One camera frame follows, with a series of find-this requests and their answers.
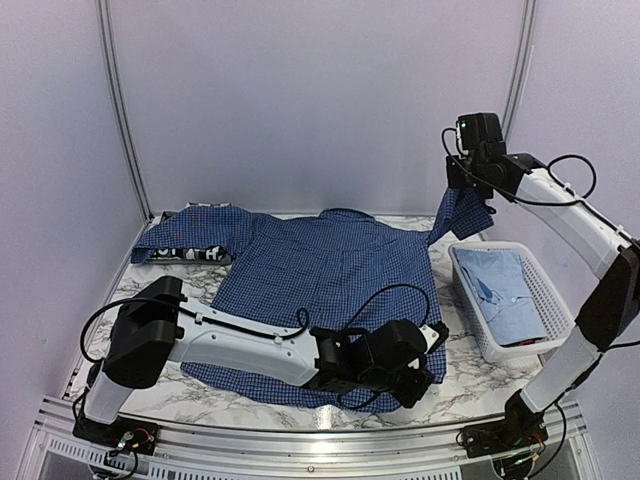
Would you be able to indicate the left aluminium corner post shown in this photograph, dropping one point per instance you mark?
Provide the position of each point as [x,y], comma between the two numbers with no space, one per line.
[117,94]

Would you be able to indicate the black white plaid folded shirt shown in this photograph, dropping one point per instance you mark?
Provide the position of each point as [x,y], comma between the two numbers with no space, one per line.
[214,255]

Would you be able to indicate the aluminium corner post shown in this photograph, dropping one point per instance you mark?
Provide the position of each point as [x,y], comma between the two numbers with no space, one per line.
[525,46]
[117,94]

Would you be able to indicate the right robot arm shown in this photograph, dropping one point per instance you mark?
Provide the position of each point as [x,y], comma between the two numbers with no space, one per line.
[609,275]

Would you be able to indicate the right aluminium corner post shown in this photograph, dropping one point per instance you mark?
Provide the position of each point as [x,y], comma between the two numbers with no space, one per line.
[525,46]

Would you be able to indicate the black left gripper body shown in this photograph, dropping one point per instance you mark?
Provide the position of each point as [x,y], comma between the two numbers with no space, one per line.
[382,381]

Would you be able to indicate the light blue folded shirt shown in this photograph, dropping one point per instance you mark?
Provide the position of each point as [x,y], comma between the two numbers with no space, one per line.
[496,278]

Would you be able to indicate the white plastic laundry basket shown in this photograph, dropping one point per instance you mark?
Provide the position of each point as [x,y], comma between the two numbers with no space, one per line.
[553,311]

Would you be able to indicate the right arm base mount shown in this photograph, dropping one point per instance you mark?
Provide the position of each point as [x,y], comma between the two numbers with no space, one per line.
[505,435]

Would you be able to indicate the aluminium front rail frame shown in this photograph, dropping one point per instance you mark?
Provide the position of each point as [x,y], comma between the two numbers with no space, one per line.
[186,451]

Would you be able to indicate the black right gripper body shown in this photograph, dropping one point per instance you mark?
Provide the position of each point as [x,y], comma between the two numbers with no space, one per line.
[458,180]

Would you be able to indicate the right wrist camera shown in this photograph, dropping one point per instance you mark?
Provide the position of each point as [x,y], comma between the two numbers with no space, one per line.
[473,129]

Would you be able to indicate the blue checked long sleeve shirt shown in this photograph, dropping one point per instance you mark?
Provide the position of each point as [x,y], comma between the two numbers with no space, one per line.
[343,266]

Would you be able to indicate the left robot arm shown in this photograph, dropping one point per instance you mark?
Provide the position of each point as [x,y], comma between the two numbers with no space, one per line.
[161,324]

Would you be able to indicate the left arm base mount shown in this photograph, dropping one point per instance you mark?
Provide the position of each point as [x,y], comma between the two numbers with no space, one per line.
[140,435]

